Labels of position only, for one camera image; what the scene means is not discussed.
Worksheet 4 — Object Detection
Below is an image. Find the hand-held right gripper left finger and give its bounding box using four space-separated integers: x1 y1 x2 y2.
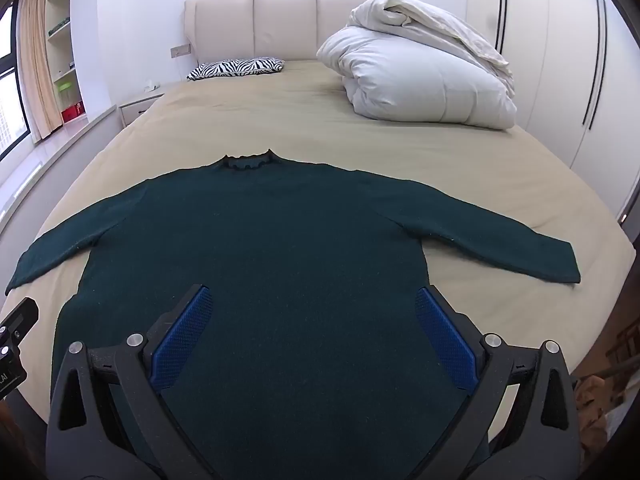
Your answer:
45 284 221 480

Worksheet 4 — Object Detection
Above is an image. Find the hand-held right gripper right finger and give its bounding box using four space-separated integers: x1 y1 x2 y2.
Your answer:
410 286 583 480

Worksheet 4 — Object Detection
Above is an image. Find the dark green sweater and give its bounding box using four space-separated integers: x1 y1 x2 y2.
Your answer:
5 147 582 480

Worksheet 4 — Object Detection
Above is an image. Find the brown wooden furniture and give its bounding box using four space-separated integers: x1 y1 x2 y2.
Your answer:
605 322 640 381

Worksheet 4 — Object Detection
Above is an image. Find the white window ledge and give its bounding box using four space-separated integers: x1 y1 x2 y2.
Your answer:
0 105 118 231

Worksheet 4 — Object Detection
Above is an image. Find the white nightstand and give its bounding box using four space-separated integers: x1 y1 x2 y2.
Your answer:
119 91 166 126

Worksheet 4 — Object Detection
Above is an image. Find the dark framed window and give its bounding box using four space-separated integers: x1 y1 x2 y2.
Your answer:
0 5 31 161

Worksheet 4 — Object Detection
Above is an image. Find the beige bed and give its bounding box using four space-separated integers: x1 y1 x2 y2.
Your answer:
0 57 631 480

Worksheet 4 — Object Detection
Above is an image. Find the white folded duvet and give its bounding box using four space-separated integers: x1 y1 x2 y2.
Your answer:
316 0 518 130

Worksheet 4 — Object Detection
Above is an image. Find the zebra print pillow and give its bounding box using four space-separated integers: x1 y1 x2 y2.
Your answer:
187 57 286 82

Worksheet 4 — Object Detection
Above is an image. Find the beige curtain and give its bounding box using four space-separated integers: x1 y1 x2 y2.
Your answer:
17 0 63 143

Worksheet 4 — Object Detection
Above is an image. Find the white wardrobe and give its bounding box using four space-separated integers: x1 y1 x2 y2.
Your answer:
467 0 640 221

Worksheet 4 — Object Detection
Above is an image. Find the white shelf unit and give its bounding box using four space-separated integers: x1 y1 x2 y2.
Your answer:
45 0 88 121

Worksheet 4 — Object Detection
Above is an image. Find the beige padded headboard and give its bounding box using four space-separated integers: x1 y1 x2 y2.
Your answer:
184 0 381 68

